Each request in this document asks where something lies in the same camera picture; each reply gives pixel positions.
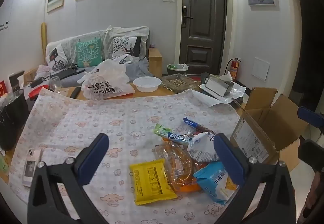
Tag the tissue box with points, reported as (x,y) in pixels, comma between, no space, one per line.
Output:
(217,86)

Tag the red doormat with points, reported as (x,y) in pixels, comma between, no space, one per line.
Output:
(195,77)

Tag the green snack bar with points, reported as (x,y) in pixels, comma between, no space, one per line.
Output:
(172,134)

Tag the white plastic bowl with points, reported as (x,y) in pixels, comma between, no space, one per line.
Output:
(146,84)

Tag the wine glass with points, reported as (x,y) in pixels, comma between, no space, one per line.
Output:
(55,83)

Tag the black power adapter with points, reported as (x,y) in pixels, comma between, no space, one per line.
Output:
(38,82)

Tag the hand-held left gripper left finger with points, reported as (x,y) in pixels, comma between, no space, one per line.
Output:
(92,160)

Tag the white tree print tote bag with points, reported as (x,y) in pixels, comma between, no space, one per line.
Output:
(126,42)

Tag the glass tray of nuts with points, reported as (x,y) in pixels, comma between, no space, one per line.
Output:
(178,82)

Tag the grey sofa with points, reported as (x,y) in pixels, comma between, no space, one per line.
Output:
(73,44)

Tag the cardboard box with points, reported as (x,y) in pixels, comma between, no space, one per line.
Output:
(276,125)

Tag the blue wrapped snack bar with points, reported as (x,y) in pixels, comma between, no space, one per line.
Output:
(193,124)

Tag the teal tree pillow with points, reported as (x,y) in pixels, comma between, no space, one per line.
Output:
(88,51)

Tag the clear orange snack pack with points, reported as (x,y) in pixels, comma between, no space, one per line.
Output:
(177,163)

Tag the grey garment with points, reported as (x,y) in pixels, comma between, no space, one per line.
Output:
(139,69)

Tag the black and white pillow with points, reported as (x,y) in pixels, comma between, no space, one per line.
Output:
(57,58)

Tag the dark entrance door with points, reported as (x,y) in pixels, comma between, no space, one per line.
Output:
(202,23)

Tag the trash bin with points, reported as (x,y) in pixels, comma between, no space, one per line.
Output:
(177,70)

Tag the white snack bag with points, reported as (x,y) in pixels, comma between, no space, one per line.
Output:
(202,146)

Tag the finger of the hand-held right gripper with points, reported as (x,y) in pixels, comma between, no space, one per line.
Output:
(310,154)
(310,115)

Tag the light blue snack bag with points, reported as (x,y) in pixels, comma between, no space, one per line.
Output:
(215,183)

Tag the printed tablecloth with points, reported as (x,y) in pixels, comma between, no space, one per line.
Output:
(101,117)

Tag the white smartphone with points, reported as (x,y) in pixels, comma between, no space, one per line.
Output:
(31,165)

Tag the wooden side cabinet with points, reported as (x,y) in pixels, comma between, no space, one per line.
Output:
(155,61)

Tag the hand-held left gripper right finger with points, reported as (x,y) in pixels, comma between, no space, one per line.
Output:
(229,160)

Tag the white wall panel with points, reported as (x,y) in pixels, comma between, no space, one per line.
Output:
(261,69)

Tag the black remote control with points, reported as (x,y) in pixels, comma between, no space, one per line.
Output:
(75,92)

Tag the red box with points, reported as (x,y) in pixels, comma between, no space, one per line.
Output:
(2,89)

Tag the red fire extinguisher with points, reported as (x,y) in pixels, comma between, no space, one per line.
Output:
(235,68)

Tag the yellow snack packet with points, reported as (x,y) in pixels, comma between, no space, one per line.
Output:
(150,181)

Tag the red lid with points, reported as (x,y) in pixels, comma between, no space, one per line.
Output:
(38,91)

